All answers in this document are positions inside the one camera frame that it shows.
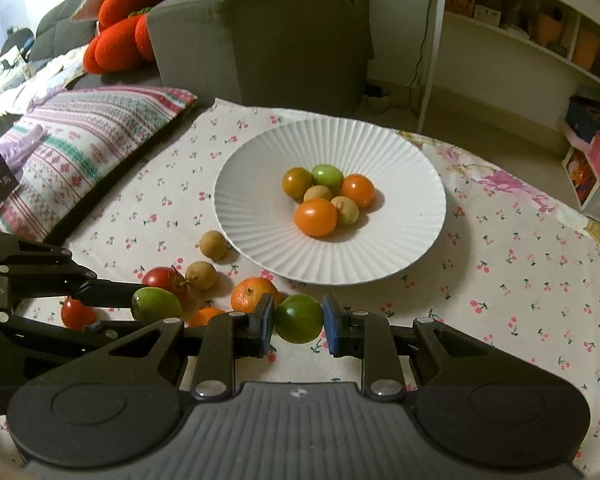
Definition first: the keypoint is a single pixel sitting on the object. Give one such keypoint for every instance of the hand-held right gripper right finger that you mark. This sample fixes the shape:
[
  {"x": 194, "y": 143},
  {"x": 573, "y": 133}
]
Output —
[{"x": 332, "y": 327}]

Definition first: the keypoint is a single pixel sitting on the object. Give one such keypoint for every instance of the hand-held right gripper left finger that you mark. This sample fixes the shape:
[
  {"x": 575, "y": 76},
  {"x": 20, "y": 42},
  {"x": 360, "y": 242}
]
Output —
[{"x": 265, "y": 327}]

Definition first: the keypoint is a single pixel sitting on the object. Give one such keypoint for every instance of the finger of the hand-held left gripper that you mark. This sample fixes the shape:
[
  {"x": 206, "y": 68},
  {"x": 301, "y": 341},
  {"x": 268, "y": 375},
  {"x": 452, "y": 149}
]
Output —
[
  {"x": 40, "y": 272},
  {"x": 40, "y": 335}
]

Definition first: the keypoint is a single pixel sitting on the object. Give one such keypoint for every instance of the tangerine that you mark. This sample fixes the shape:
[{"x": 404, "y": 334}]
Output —
[
  {"x": 252, "y": 296},
  {"x": 205, "y": 316}
]

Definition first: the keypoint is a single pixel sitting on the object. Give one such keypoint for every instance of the green tomato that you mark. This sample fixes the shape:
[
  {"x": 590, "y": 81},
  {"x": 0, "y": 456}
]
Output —
[
  {"x": 156, "y": 304},
  {"x": 328, "y": 175},
  {"x": 298, "y": 318}
]

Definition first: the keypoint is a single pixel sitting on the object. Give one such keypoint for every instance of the red cherry tomato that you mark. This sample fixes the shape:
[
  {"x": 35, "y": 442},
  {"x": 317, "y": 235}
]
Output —
[
  {"x": 77, "y": 314},
  {"x": 159, "y": 277}
]

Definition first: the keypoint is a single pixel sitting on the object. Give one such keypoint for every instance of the longan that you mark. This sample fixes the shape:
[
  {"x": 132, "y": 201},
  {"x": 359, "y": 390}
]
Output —
[
  {"x": 213, "y": 245},
  {"x": 345, "y": 211},
  {"x": 201, "y": 275},
  {"x": 317, "y": 194}
]

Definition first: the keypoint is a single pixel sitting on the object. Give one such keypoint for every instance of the orange tomato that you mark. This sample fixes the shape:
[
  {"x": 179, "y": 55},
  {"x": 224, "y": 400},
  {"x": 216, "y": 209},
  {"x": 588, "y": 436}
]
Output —
[
  {"x": 359, "y": 190},
  {"x": 315, "y": 217}
]

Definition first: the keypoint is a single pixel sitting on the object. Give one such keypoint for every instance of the white ribbed plate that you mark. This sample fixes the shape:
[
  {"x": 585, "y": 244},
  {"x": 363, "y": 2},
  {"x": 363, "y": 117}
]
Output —
[{"x": 390, "y": 230}]

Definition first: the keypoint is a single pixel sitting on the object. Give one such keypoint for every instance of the olive-brown tomato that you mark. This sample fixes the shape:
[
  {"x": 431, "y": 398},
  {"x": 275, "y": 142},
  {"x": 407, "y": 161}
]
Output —
[{"x": 296, "y": 182}]

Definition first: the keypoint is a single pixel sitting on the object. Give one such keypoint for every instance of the lilac cloth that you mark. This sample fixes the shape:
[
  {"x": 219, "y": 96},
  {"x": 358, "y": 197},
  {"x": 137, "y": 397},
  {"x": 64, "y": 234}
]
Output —
[{"x": 22, "y": 147}]

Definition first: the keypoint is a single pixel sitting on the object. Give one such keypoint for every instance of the striped patterned pillow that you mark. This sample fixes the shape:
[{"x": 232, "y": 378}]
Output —
[{"x": 100, "y": 135}]

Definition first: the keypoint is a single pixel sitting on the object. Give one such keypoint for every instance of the pale blanket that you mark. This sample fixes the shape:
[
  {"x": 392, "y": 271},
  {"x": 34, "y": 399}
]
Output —
[{"x": 45, "y": 80}]

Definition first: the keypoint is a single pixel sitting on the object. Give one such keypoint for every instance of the pink floral cloth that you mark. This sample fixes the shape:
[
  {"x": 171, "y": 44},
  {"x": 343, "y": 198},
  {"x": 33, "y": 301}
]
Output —
[{"x": 510, "y": 180}]

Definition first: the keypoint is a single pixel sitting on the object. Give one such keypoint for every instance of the grey sofa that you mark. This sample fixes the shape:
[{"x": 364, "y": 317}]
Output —
[{"x": 260, "y": 45}]

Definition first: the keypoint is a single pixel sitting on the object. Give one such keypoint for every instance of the white printed crate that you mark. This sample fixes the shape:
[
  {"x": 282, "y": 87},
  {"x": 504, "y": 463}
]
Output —
[{"x": 597, "y": 200}]

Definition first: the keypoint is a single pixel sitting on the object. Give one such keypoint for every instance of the dark blue box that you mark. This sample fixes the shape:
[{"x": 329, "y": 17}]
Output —
[{"x": 587, "y": 117}]

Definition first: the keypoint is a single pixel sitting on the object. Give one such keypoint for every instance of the white bookshelf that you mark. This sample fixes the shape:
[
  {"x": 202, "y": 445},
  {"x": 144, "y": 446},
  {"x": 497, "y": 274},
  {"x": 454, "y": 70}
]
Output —
[{"x": 505, "y": 35}]

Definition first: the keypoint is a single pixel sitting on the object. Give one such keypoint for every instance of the small cardboard boxes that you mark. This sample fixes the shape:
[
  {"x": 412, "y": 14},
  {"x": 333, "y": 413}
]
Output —
[{"x": 472, "y": 5}]

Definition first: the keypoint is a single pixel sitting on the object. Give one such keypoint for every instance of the orange pot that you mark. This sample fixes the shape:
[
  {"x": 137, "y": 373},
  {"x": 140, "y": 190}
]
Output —
[
  {"x": 549, "y": 30},
  {"x": 586, "y": 50}
]

